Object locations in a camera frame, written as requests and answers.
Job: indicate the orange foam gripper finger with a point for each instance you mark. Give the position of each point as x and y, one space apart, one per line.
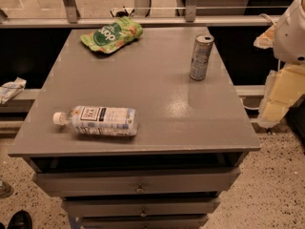
266 39

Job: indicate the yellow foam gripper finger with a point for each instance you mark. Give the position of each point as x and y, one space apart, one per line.
281 92

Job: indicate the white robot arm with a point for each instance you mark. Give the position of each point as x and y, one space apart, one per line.
289 37

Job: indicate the silver redbull can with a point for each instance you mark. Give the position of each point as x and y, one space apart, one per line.
202 48

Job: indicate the top grey drawer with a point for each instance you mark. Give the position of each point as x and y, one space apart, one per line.
140 182

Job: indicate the grey drawer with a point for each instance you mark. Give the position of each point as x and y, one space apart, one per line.
140 182
140 207
150 222

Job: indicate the green chip bag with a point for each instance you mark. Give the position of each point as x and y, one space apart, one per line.
114 36

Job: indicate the middle grey drawer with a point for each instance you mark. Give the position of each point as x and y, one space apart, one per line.
140 207

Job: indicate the bottom grey drawer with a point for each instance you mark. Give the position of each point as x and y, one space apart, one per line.
150 222

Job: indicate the clear tea bottle white cap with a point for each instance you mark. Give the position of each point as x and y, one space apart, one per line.
96 120

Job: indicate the white wipes packet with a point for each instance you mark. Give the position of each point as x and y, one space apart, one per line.
11 89

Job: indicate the black shoe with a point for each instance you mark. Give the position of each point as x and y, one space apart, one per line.
20 220

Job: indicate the metal window rail frame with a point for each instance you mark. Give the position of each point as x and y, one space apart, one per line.
34 14

